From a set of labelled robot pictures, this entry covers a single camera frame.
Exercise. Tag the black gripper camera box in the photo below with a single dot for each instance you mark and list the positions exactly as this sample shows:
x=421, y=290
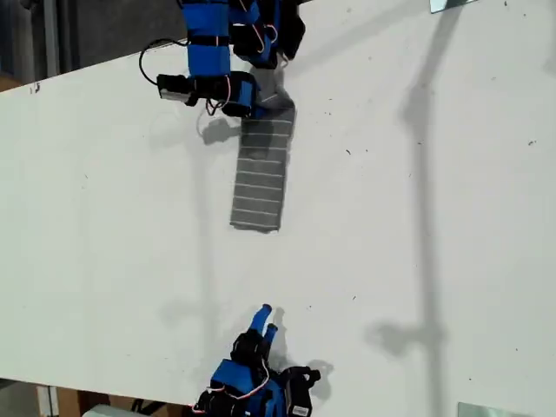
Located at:
x=174, y=89
x=302, y=391

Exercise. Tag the grey striped square towel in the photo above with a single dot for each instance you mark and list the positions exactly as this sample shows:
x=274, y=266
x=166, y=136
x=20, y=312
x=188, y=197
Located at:
x=260, y=182

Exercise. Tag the white table leg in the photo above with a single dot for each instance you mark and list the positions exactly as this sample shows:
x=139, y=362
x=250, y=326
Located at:
x=47, y=401

